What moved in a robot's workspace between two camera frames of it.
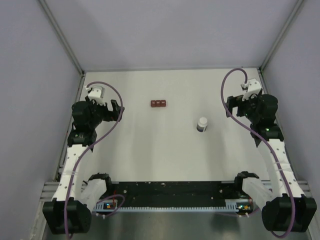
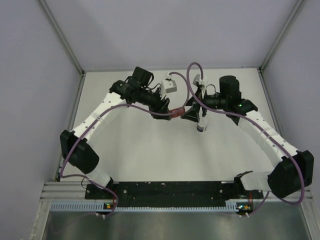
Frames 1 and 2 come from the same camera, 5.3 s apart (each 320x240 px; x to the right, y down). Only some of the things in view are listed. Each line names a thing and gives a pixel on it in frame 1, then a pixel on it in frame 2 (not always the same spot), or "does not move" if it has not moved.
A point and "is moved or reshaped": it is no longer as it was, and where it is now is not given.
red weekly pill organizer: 158,103 is moved or reshaped
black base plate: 172,194 does not move
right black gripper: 233,102 → 192,114
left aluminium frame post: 62,37 does not move
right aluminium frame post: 261,69 does not move
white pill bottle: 202,125 does not move
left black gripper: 116,110 → 161,105
